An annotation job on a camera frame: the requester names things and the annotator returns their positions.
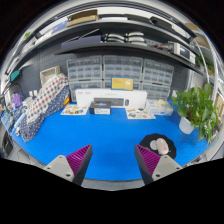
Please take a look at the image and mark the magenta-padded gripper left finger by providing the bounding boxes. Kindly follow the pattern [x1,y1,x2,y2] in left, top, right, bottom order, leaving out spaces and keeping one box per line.
[44,143,94,187]

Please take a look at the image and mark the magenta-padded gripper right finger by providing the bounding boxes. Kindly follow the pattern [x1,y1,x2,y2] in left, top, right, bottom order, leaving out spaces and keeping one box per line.
[134,143,184,186]

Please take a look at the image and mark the beige computer mouse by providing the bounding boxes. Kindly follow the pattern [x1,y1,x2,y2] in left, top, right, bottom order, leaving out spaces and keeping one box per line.
[155,137,170,155]

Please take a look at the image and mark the black flower-shaped mouse pad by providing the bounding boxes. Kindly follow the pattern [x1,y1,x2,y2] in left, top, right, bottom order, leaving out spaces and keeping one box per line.
[139,133,178,160]

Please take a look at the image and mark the large blue table mat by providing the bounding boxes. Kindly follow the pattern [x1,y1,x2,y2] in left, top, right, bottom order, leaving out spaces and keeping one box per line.
[11,99,209,182]

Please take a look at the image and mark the navy polka dot cloth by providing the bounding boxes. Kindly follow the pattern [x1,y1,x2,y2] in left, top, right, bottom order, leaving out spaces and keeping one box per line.
[19,88,71,143]

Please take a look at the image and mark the printed picture card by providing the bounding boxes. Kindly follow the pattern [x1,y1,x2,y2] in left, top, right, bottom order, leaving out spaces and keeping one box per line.
[125,108,157,120]
[60,104,90,116]

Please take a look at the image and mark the white blue tissue box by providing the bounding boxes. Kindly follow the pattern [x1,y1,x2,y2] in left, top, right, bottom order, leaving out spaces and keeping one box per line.
[144,98,174,117]

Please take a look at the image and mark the small black box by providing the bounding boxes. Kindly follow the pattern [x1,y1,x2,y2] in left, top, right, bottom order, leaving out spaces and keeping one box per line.
[88,100,112,116]

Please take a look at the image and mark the green potted plant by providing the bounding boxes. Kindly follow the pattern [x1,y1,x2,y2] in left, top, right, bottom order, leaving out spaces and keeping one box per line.
[171,83,221,144]

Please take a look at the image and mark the long white keyboard box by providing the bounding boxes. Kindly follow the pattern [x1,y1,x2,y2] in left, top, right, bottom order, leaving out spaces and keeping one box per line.
[75,88,148,109]

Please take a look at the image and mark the red blue plaid cloth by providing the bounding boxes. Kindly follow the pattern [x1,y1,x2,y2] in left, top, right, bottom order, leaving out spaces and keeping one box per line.
[26,73,69,124]

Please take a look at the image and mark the small purple figure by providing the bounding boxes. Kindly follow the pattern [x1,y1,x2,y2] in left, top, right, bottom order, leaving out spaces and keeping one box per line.
[12,93,23,109]

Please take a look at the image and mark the yellow and blue box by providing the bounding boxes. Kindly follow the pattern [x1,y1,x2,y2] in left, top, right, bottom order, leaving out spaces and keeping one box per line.
[111,77,135,91]

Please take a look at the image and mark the white woven basket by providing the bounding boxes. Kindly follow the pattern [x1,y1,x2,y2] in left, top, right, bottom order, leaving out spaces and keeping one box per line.
[39,65,62,86]

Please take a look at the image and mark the teal box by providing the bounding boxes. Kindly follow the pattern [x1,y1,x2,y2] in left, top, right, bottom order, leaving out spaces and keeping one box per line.
[9,69,21,83]

